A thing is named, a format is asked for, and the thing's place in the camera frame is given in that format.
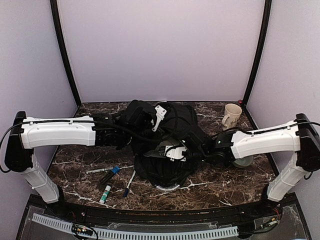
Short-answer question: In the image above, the black student backpack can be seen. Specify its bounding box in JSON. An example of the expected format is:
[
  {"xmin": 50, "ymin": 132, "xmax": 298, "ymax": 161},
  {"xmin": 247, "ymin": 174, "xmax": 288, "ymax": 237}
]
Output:
[{"xmin": 119, "ymin": 102, "xmax": 199, "ymax": 187}]

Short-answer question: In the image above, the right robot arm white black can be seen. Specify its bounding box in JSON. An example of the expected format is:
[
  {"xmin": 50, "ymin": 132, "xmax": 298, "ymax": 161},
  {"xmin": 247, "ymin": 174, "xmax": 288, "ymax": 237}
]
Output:
[{"xmin": 179, "ymin": 113, "xmax": 320, "ymax": 217}]

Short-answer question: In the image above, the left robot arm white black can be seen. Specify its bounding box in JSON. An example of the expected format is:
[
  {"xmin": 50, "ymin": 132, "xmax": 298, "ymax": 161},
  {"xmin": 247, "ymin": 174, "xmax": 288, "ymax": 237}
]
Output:
[{"xmin": 3, "ymin": 111, "xmax": 164, "ymax": 218}]

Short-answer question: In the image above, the black marker blue cap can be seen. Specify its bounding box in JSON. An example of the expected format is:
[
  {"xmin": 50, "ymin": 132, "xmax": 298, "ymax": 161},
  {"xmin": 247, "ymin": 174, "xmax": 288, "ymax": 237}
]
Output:
[{"xmin": 99, "ymin": 166, "xmax": 120, "ymax": 185}]

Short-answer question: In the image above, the pale green ceramic bowl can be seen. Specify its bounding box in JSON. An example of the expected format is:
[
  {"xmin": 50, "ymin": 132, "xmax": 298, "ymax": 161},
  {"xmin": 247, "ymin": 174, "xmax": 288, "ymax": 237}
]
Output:
[{"xmin": 232, "ymin": 156, "xmax": 254, "ymax": 168}]

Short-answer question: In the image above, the white ceramic mug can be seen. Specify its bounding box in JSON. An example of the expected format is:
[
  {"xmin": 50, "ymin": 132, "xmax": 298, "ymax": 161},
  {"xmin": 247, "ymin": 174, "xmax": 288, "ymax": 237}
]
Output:
[{"xmin": 221, "ymin": 103, "xmax": 242, "ymax": 130}]

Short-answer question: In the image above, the white pen blue cap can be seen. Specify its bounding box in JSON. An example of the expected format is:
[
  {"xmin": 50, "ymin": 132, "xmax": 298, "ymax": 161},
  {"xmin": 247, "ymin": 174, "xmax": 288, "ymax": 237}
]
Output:
[{"xmin": 123, "ymin": 170, "xmax": 136, "ymax": 198}]

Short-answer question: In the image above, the white green glue stick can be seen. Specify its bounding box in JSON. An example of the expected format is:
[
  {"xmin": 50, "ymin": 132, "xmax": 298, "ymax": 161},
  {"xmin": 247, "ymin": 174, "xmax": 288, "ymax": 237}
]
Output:
[{"xmin": 99, "ymin": 185, "xmax": 111, "ymax": 204}]

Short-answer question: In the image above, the thin white pen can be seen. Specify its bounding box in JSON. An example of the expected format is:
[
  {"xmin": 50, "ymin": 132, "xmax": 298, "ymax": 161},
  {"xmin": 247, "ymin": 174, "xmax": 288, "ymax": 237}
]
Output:
[{"xmin": 85, "ymin": 167, "xmax": 113, "ymax": 175}]

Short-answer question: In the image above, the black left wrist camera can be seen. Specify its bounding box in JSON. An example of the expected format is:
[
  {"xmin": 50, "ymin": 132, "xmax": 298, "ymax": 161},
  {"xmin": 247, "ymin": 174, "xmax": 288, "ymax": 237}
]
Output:
[{"xmin": 124, "ymin": 100, "xmax": 167, "ymax": 132}]

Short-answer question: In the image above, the white slotted cable duct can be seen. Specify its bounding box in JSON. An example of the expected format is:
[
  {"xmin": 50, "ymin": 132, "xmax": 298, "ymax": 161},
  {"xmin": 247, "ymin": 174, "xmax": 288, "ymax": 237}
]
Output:
[{"xmin": 31, "ymin": 213, "xmax": 239, "ymax": 240}]

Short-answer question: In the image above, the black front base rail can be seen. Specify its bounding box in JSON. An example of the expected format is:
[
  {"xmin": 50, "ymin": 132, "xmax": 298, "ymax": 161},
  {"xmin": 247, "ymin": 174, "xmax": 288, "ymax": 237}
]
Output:
[{"xmin": 24, "ymin": 192, "xmax": 298, "ymax": 226}]

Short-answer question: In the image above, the black left corner post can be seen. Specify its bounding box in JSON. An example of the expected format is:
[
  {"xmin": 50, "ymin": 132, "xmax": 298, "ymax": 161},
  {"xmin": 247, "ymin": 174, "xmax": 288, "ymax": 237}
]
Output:
[{"xmin": 49, "ymin": 0, "xmax": 82, "ymax": 107}]

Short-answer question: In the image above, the black corner post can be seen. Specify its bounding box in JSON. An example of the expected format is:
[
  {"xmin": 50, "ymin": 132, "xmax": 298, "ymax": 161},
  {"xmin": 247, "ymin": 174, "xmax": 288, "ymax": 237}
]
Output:
[
  {"xmin": 242, "ymin": 0, "xmax": 272, "ymax": 106},
  {"xmin": 49, "ymin": 0, "xmax": 82, "ymax": 107}
]

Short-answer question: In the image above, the black right corner post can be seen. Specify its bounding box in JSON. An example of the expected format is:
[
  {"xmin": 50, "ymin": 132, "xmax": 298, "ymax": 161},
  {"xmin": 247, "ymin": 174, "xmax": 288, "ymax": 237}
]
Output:
[{"xmin": 242, "ymin": 0, "xmax": 272, "ymax": 106}]

